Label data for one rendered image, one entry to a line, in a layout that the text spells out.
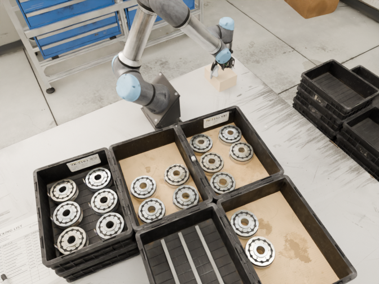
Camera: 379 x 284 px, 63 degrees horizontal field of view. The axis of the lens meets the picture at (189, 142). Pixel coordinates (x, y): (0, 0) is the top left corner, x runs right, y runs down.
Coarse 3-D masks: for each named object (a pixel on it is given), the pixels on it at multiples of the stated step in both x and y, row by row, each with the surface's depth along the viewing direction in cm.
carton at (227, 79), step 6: (210, 66) 181; (222, 72) 177; (228, 72) 177; (234, 72) 177; (216, 78) 174; (222, 78) 174; (228, 78) 174; (234, 78) 176; (216, 84) 177; (222, 84) 174; (228, 84) 177; (234, 84) 180; (222, 90) 178
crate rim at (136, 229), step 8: (168, 128) 131; (176, 128) 131; (136, 136) 129; (144, 136) 129; (112, 144) 127; (120, 144) 127; (184, 144) 126; (112, 152) 124; (112, 160) 122; (120, 176) 117; (200, 176) 116; (120, 184) 116; (208, 192) 112; (128, 200) 111; (208, 200) 110; (128, 208) 109; (184, 208) 108; (192, 208) 108; (168, 216) 106; (144, 224) 105; (152, 224) 105; (136, 232) 105
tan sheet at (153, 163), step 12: (168, 144) 139; (132, 156) 135; (144, 156) 135; (156, 156) 135; (168, 156) 135; (180, 156) 134; (132, 168) 131; (144, 168) 131; (156, 168) 131; (132, 180) 127; (156, 180) 127; (192, 180) 127; (168, 192) 124; (168, 204) 120
